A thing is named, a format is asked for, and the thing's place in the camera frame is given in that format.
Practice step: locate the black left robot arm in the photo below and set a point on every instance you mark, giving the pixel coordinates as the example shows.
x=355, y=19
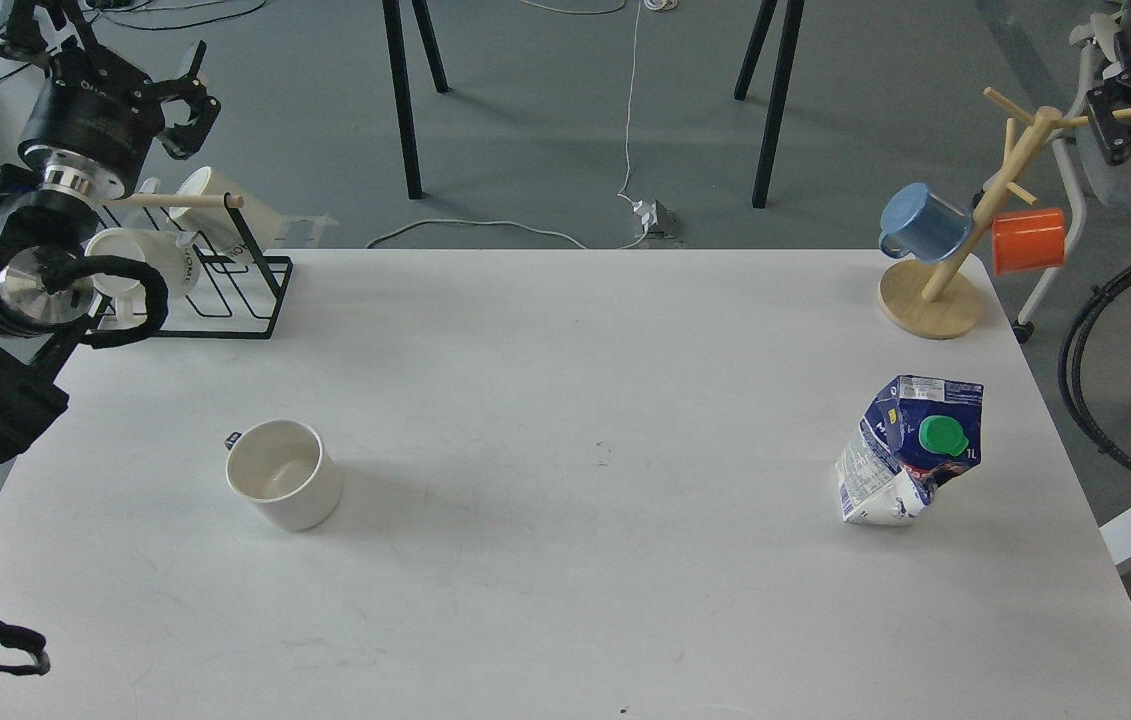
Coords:
x=48, y=305

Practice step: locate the orange mug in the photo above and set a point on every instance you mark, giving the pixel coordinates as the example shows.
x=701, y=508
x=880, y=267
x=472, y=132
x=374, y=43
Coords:
x=1028, y=240

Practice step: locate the black table leg right pair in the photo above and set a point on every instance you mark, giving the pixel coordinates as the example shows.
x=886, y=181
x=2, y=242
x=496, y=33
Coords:
x=780, y=84

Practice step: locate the white ceramic mug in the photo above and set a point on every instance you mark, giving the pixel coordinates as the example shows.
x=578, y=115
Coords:
x=283, y=469

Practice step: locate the black wire cup rack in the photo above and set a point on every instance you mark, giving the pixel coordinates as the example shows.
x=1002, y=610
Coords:
x=173, y=284

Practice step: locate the white mug upper in rack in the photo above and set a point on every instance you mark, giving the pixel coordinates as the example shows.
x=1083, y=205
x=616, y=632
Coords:
x=215, y=222

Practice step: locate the wooden mug tree stand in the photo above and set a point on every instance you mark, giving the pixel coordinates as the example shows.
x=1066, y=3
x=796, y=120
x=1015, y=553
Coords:
x=935, y=301

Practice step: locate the blue mug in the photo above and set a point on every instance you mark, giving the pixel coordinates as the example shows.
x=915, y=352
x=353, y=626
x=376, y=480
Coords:
x=916, y=222

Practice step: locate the white power adapter plug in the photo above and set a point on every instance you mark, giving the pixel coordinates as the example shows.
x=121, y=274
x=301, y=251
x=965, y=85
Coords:
x=652, y=220

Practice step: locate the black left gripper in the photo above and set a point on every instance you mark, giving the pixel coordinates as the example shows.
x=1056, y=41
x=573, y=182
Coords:
x=96, y=106

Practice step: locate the blue white milk carton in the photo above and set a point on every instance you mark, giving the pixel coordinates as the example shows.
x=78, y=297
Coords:
x=918, y=433

